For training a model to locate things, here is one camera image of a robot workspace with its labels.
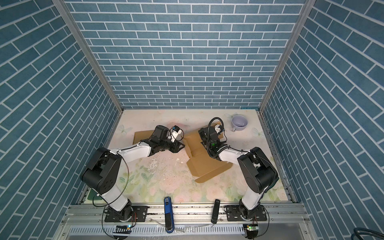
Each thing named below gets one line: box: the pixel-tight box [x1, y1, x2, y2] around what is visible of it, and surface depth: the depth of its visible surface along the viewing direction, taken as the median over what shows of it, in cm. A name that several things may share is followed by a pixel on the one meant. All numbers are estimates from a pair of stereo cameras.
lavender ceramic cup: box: [231, 112, 248, 132], surface depth 109 cm
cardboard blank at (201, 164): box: [182, 130, 233, 184], surface depth 91 cm
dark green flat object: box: [87, 188, 100, 201], surface depth 80 cm
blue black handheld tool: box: [164, 196, 175, 234], surface depth 73 cm
